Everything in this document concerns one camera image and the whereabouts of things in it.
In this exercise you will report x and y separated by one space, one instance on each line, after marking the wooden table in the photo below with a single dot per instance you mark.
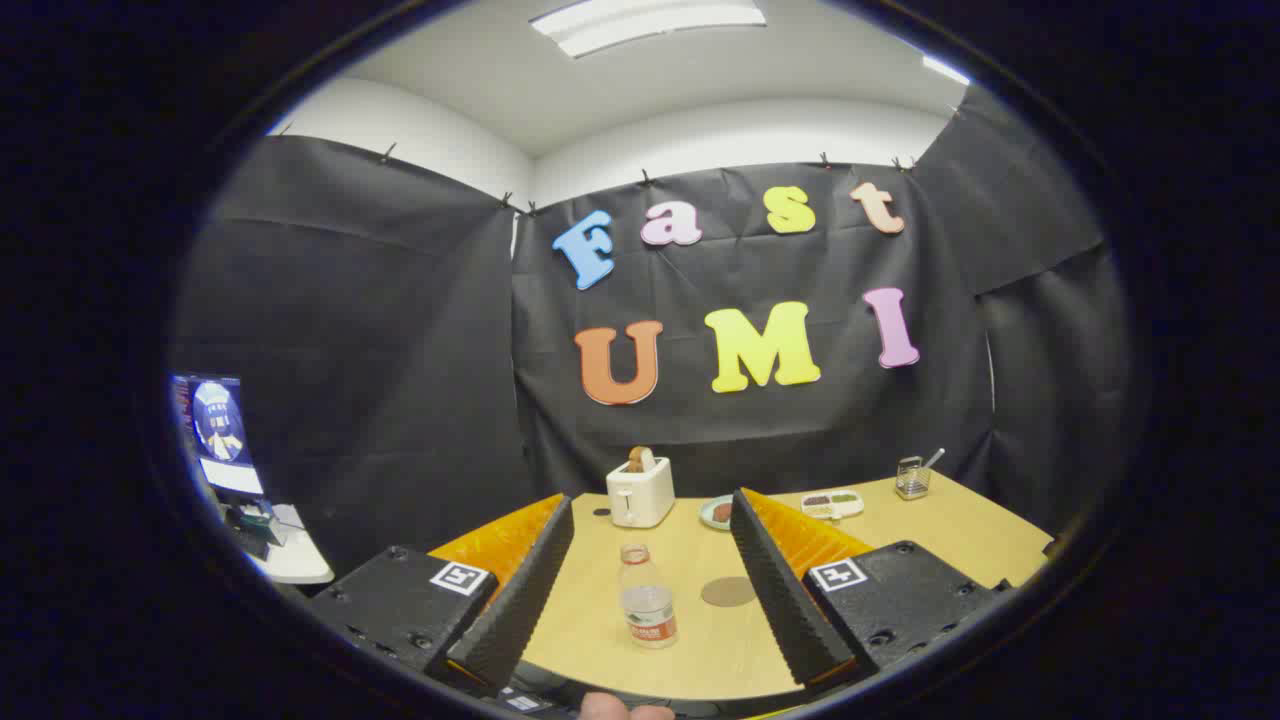
700 650

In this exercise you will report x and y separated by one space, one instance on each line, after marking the bread slice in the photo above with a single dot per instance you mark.
640 460

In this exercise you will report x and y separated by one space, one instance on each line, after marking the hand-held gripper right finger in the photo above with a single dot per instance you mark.
785 600

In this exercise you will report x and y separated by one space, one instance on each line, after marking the brown food piece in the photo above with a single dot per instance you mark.
722 513

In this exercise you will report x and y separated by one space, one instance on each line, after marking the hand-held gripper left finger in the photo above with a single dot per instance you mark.
525 600

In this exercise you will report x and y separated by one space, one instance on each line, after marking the round brown coaster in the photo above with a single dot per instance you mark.
728 592

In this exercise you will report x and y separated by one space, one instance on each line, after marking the metal spoon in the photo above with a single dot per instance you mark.
934 458

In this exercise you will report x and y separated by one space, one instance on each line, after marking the white divided dish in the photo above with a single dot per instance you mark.
832 505

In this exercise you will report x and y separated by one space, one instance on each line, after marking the pale green plate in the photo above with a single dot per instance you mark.
708 516

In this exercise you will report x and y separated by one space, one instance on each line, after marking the ceiling light panel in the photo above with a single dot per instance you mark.
640 22
945 70

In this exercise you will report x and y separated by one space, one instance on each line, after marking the white toaster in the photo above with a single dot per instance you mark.
640 495

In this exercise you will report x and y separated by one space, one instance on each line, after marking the black backdrop cloth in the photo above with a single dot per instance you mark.
400 350

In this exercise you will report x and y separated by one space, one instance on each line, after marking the computer monitor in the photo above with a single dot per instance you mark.
215 420

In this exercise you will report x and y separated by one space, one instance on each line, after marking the clear plastic juice bottle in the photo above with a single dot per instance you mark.
650 610

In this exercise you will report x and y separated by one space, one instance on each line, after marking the white side desk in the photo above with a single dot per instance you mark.
300 565

